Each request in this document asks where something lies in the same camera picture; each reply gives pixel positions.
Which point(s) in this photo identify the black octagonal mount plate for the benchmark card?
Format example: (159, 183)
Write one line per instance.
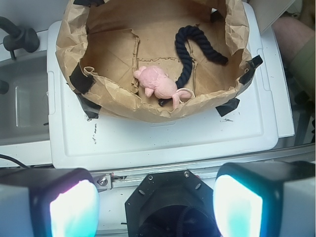
(171, 204)

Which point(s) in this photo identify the brown paper bag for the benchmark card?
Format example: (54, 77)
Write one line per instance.
(101, 44)

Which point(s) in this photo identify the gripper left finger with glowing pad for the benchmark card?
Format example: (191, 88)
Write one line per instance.
(48, 202)

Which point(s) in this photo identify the person's bare leg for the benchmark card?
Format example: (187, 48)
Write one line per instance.
(294, 38)

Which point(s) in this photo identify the pink plush mouse toy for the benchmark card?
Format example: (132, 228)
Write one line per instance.
(155, 81)

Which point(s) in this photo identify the white plastic bin lid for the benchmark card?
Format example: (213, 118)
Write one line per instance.
(262, 117)

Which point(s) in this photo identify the black faucet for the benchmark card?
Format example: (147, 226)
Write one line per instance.
(18, 37)

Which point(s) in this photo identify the clear plastic tub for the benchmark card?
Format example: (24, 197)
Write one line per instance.
(24, 100)

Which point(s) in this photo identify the aluminium frame rail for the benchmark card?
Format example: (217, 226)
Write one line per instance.
(207, 169)

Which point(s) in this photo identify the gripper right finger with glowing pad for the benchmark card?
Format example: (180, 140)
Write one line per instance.
(266, 199)

